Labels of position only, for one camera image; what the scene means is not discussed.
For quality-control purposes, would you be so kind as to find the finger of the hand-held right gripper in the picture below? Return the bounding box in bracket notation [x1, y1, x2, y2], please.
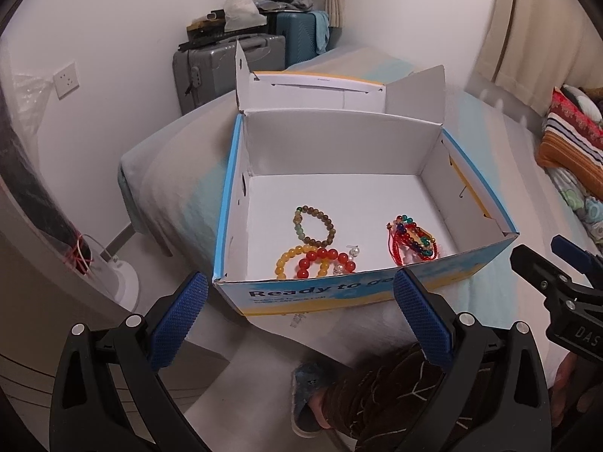
[550, 234, 603, 276]
[510, 244, 573, 304]

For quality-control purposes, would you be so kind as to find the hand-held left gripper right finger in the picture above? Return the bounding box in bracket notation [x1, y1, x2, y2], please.
[392, 268, 552, 452]

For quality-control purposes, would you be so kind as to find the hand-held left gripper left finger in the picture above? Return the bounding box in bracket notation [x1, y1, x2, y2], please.
[49, 270, 213, 452]

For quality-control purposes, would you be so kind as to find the red cord bracelet gold tube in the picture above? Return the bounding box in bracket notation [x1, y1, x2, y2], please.
[385, 221, 446, 267]

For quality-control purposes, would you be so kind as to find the multicolour glass bead bracelet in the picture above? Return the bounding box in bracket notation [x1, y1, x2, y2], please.
[393, 214, 435, 261]

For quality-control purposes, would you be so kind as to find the yellow bead bracelet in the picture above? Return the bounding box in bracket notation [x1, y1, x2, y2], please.
[274, 245, 331, 279]

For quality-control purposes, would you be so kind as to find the red bead bracelet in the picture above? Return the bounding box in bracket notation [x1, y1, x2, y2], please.
[293, 247, 357, 279]

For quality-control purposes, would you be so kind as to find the brown bead bracelet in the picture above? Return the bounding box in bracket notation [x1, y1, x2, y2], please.
[293, 204, 338, 246]

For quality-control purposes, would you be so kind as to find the blue yellow cardboard box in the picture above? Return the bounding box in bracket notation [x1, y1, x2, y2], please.
[212, 40, 520, 317]

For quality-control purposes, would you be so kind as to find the floral quilt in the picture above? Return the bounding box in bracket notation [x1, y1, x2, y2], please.
[546, 167, 603, 241]

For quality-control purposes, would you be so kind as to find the white pearl ornament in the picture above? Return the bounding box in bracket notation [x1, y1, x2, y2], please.
[334, 245, 361, 275]

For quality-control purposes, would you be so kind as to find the striped pillow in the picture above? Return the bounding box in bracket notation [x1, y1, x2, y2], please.
[537, 86, 603, 182]

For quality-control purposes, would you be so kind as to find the blue slipper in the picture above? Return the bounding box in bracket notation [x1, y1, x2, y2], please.
[291, 362, 331, 438]

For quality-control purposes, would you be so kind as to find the pale striped bed sheet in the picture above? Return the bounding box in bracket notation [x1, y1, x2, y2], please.
[118, 46, 603, 368]

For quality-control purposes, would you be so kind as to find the white green pillow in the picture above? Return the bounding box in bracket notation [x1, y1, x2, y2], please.
[562, 84, 603, 121]

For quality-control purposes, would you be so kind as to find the covered standing fan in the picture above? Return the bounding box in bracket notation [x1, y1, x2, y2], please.
[0, 38, 142, 314]

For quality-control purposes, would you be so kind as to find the grey suitcase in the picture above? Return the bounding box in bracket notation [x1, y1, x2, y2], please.
[172, 34, 287, 116]

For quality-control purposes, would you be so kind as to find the clear plastic bag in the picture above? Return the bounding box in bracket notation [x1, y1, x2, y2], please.
[12, 73, 52, 137]

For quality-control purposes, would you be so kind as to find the black long box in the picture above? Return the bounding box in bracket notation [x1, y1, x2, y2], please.
[178, 9, 265, 52]

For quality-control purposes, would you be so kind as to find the blue cloth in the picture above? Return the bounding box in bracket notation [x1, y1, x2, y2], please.
[308, 10, 331, 55]

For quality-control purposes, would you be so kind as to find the blue suitcase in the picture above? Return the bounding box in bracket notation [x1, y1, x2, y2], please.
[275, 9, 342, 73]

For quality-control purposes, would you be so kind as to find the white plastic bag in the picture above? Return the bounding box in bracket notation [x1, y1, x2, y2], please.
[222, 0, 268, 31]

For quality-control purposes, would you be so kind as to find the white wall socket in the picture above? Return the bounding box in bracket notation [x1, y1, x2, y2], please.
[52, 60, 82, 99]

